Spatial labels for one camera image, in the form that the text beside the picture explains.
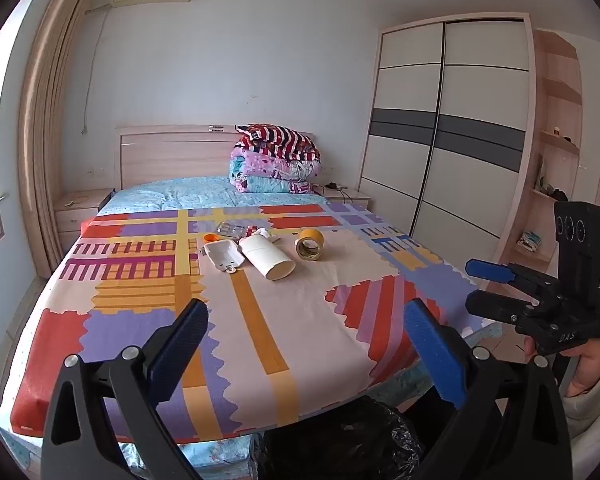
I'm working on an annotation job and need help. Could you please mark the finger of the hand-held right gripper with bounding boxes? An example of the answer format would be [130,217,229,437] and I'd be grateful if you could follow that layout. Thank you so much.
[465,290,547,329]
[465,258,562,307]

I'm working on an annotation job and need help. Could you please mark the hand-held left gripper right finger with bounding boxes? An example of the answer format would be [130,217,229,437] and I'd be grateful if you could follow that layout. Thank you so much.
[404,298,574,480]

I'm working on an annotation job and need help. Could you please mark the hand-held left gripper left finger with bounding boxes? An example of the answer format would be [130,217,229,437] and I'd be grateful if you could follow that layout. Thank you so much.
[40,298,211,480]

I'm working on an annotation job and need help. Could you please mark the white plastic box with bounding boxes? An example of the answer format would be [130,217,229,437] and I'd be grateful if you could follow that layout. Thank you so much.
[203,238,245,274]

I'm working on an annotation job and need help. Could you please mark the white cylinder container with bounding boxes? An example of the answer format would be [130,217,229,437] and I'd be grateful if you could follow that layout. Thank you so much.
[238,233,296,281]

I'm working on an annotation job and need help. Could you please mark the black trash bag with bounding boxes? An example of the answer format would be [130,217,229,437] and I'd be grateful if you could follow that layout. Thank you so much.
[249,394,462,480]

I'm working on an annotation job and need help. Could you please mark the yellow tape roll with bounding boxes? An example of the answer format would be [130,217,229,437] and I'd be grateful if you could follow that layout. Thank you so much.
[294,228,325,262]

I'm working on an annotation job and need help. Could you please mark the person's right hand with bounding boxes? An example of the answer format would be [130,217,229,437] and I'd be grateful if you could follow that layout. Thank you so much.
[524,336,600,397]

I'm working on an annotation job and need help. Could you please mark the dark items on shelf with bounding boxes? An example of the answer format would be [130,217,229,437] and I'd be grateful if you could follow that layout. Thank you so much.
[536,175,570,205]

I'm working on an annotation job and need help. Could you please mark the colourful patterned blanket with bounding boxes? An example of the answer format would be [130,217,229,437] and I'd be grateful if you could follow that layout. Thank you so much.
[9,203,477,445]

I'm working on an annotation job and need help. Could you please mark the silver blister pack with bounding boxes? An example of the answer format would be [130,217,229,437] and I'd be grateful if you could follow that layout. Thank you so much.
[214,221,249,239]

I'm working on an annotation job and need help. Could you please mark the sliding door wardrobe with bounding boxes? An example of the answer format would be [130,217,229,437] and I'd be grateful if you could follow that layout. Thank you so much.
[359,13,537,262]

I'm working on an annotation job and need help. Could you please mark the bed with light blue sheet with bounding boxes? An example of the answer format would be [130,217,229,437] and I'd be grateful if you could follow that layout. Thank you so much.
[0,176,502,480]

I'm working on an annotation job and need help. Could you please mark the wooden corner shelf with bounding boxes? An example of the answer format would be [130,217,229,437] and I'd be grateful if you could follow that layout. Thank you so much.
[495,29,582,272]

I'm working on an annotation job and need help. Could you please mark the wooden nightstand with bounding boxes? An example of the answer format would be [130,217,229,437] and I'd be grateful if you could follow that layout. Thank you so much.
[322,187,374,209]
[53,188,116,234]

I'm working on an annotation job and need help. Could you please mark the person's light grey clothing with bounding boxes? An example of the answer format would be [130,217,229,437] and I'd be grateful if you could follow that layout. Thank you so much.
[567,417,600,480]

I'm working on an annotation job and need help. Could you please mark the light blue folded quilt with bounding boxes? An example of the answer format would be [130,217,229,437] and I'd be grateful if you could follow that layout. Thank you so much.
[230,159,316,195]

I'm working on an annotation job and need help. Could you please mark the wooden headboard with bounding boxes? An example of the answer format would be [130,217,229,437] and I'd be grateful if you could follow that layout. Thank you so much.
[115,124,316,192]

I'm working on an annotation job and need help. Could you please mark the pink folded quilt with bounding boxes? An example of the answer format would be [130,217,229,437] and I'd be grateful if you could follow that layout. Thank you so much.
[230,147,324,182]

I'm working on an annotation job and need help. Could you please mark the striped folded quilt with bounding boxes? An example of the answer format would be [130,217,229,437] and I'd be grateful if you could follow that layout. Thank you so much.
[236,123,322,162]

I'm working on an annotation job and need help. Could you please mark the wooden window frame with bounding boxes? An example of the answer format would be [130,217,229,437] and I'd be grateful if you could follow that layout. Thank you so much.
[18,0,107,279]

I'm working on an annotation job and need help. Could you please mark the wall cable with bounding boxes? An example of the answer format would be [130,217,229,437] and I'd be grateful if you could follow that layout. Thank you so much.
[81,6,107,136]

